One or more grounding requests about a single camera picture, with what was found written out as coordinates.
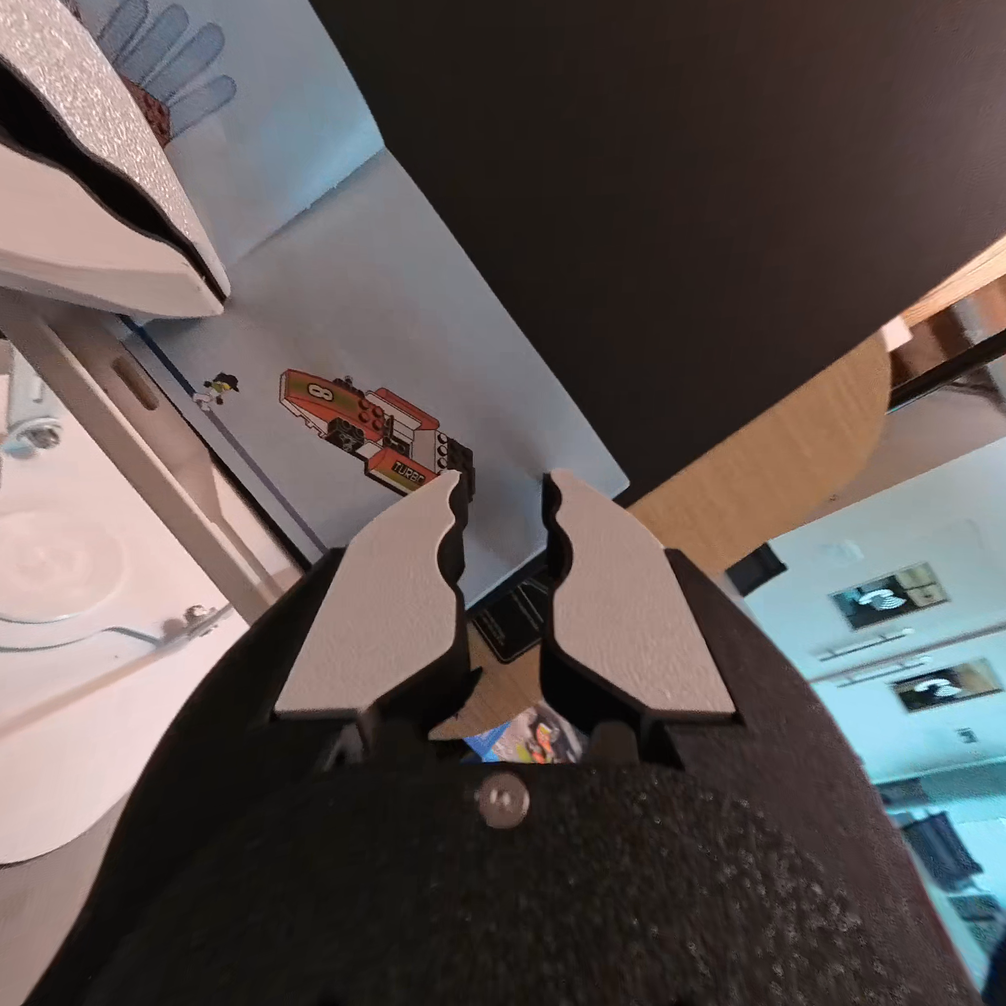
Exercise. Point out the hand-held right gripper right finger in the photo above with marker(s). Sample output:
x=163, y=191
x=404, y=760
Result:
x=637, y=621

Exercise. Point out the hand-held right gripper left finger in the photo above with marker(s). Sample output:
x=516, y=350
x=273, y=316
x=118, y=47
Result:
x=378, y=621

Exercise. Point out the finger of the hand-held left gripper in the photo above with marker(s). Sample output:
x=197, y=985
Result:
x=63, y=244
x=95, y=110

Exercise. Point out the instruction booklet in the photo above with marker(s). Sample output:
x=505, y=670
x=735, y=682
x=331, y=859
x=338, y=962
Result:
x=393, y=315

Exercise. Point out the white book stand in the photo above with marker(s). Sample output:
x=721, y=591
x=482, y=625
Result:
x=63, y=660

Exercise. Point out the blue cardboard box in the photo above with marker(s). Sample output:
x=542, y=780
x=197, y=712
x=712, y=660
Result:
x=527, y=736

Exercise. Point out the wooden desk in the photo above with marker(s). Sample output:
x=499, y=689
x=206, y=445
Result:
x=959, y=315

